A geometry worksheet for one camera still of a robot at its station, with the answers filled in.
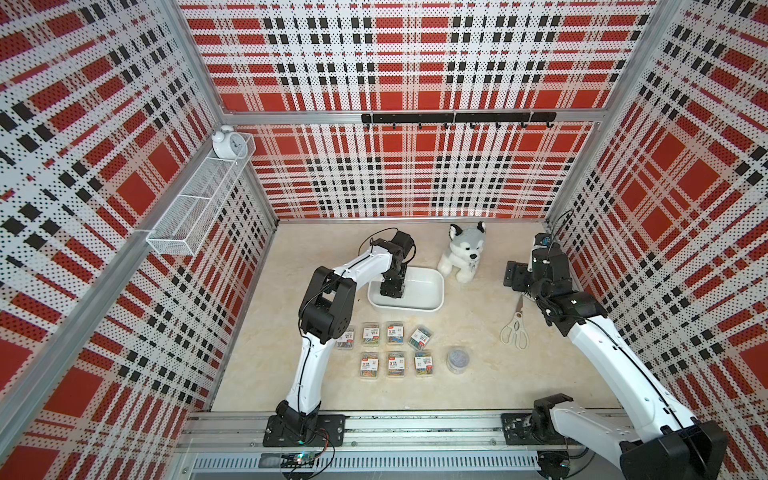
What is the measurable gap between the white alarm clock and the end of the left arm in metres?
0.47

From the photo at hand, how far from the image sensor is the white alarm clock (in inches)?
31.6

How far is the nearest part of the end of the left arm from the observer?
766 millimetres
